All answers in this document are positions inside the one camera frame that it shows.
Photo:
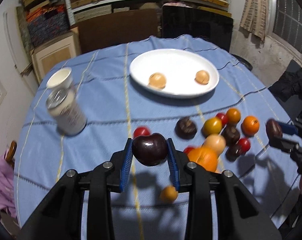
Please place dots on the white drink can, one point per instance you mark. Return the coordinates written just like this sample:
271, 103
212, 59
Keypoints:
64, 109

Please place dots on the white paper cup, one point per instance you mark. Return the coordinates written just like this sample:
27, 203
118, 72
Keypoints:
60, 79

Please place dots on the wooden chair back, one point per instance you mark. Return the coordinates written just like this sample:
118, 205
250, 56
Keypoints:
9, 156

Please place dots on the red cherry tomato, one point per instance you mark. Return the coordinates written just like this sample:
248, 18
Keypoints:
141, 131

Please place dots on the large pale yellow pear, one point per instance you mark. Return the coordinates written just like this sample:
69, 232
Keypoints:
157, 80

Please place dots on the small mandarin orange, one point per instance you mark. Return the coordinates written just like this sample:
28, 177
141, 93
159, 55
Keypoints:
250, 126

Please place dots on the dark plum right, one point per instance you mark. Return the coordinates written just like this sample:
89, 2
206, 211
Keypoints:
233, 152

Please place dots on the dark wrinkled fruit right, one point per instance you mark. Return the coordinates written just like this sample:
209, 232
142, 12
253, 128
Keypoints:
231, 135

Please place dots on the blue checked tablecloth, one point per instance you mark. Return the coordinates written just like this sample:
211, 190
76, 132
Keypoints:
115, 106

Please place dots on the dark wrinkled fruit front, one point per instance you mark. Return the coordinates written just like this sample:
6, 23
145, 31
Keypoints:
273, 129

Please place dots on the red tomato middle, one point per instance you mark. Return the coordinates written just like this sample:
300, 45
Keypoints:
188, 149

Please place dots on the small brown round fruit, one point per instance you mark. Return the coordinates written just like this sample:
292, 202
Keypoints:
168, 194

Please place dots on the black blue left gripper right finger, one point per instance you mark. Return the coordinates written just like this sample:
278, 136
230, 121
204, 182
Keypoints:
217, 199

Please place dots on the small red tomato right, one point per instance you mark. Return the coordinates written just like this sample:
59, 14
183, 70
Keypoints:
244, 144

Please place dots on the white oval plate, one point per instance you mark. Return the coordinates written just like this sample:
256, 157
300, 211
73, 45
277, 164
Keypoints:
179, 67

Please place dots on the yellow orange tomato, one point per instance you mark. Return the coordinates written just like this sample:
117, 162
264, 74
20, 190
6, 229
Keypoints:
212, 126

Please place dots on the small red tomato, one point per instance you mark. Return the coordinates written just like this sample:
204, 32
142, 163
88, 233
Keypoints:
244, 144
223, 118

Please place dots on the large orange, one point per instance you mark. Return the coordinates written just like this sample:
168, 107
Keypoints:
205, 157

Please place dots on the framed picture in carton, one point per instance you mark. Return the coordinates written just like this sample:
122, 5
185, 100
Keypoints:
61, 48

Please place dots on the black panel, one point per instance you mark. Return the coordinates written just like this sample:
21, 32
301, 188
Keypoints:
209, 26

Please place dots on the orange tomato top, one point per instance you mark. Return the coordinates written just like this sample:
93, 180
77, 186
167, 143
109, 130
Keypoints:
234, 116

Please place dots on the dark purple plum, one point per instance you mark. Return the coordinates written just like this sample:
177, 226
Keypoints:
150, 150

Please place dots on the beige hanging cloth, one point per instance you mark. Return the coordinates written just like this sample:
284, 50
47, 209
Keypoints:
255, 18

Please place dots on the black bag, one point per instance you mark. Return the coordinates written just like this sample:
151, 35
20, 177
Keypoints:
288, 90

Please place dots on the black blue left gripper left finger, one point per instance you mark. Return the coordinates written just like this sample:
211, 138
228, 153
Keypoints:
59, 214

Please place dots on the pale orange round fruit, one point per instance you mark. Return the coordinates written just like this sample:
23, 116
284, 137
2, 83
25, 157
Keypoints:
215, 142

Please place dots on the small red tomato top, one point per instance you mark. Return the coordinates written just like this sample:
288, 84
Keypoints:
223, 118

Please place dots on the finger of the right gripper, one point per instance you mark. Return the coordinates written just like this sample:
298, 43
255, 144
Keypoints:
288, 129
285, 145

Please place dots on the brown wooden board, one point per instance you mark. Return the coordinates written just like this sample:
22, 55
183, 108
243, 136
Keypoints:
116, 28

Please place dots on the pink cloth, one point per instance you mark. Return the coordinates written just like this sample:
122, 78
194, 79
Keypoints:
7, 203

